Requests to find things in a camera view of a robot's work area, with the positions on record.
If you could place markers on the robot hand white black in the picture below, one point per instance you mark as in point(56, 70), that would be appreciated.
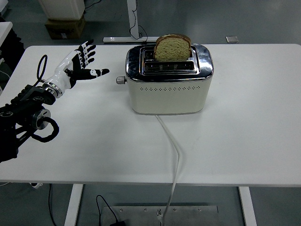
point(62, 70)

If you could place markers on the grey toaster lever knob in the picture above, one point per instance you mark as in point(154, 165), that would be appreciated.
point(120, 80)

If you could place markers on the small white device under table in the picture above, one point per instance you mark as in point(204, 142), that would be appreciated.
point(36, 185)

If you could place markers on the brown cardboard box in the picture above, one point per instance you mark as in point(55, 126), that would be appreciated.
point(65, 29)

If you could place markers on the white cabinet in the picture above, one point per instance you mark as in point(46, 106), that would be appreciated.
point(61, 9)

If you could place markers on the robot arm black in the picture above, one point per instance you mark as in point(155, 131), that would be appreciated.
point(9, 141)

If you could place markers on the brown bread slice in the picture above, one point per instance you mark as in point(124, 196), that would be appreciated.
point(172, 49)

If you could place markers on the grey metal plate with screws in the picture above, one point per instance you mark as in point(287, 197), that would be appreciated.
point(188, 216)

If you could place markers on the cream toaster chrome top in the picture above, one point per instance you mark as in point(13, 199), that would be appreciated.
point(169, 101)

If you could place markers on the grey floor socket plate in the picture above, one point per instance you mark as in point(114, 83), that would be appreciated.
point(232, 39)

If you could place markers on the white table leg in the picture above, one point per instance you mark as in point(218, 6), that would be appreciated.
point(248, 209)
point(73, 207)

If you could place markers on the black object beside table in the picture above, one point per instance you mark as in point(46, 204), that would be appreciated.
point(7, 66)

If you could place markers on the white desk leg with foot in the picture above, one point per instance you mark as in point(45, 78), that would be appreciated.
point(129, 18)

